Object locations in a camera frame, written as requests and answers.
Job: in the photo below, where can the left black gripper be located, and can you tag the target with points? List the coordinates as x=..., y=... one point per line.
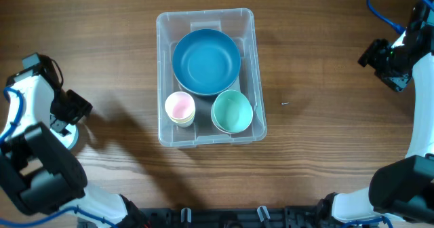
x=77, y=103

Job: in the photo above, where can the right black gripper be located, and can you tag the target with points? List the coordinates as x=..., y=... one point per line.
x=369, y=52

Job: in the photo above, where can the light blue bowl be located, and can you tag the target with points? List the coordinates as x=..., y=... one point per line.
x=70, y=139

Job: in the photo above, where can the pink plastic cup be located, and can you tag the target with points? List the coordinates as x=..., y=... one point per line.
x=179, y=105

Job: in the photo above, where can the cream plastic cup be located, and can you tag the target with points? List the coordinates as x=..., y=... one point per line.
x=184, y=123

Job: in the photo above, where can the yellow plastic cup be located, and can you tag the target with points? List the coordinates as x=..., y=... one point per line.
x=181, y=120

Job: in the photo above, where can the dark blue bowl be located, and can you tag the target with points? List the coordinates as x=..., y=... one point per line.
x=206, y=62

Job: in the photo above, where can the pink bowl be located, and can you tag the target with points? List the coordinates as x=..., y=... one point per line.
x=220, y=120

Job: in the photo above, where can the mint green bowl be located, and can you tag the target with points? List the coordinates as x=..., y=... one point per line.
x=239, y=109

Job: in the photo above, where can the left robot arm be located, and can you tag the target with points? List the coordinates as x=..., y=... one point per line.
x=39, y=173

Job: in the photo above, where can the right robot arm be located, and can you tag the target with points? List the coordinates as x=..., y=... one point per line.
x=402, y=191

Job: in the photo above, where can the clear plastic storage container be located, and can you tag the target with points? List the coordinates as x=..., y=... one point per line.
x=239, y=25

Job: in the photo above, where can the white label in container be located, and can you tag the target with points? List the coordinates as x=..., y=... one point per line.
x=236, y=85

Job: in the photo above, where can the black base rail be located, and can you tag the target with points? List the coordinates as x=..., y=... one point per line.
x=288, y=217

